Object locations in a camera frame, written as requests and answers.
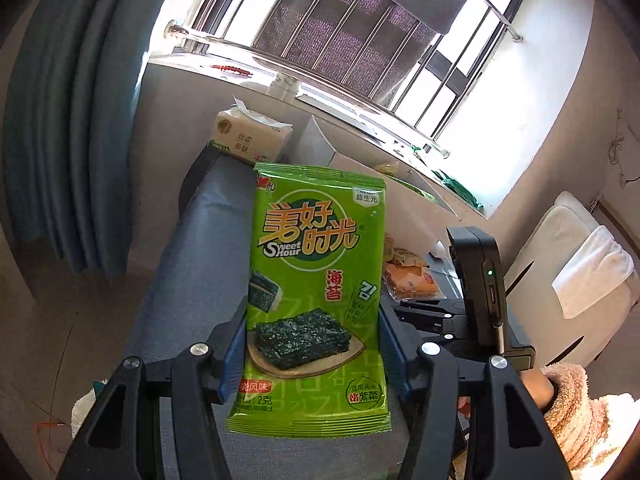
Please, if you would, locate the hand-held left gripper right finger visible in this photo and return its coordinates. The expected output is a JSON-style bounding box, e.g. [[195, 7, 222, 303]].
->
[[379, 302, 576, 480]]

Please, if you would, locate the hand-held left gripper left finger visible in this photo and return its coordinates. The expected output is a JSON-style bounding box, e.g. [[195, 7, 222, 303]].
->
[[57, 305, 251, 480]]

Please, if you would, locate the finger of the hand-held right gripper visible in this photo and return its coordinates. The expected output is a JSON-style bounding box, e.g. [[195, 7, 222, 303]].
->
[[392, 299, 468, 347]]

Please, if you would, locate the white cardboard box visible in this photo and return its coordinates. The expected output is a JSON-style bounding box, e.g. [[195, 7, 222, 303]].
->
[[294, 114, 458, 261]]

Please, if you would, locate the green seaweed snack packet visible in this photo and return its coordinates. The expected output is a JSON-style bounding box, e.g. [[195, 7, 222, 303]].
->
[[226, 162, 392, 435]]

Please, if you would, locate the orange snack packet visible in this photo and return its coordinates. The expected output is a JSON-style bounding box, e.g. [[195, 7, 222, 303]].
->
[[382, 262, 443, 302]]

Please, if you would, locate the white folding lounge chair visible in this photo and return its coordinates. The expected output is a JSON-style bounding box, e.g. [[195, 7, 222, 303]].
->
[[492, 191, 640, 366]]

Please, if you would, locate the green plastic packet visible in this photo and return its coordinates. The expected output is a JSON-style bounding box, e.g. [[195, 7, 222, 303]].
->
[[407, 145, 485, 213]]

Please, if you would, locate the white towel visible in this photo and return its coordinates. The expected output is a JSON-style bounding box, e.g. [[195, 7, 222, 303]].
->
[[551, 225, 640, 318]]

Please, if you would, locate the white floor cloth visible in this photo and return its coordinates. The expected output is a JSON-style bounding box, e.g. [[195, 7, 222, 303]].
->
[[70, 380, 108, 436]]

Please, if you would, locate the white tissue pack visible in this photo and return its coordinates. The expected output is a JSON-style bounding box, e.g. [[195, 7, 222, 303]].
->
[[210, 95, 295, 166]]

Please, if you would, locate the small white cup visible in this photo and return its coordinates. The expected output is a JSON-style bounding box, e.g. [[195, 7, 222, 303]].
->
[[270, 74, 300, 101]]

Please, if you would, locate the blue grey curtain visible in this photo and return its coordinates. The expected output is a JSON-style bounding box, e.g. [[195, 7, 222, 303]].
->
[[2, 0, 176, 281]]

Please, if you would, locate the grey hanging cloth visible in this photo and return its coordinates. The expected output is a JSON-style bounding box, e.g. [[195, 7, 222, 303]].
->
[[252, 0, 478, 103]]

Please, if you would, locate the dark window frame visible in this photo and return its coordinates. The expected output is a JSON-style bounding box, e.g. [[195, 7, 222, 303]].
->
[[200, 0, 530, 141]]

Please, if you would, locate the metal window guard rail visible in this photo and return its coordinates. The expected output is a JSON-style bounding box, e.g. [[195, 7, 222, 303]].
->
[[167, 0, 523, 158]]

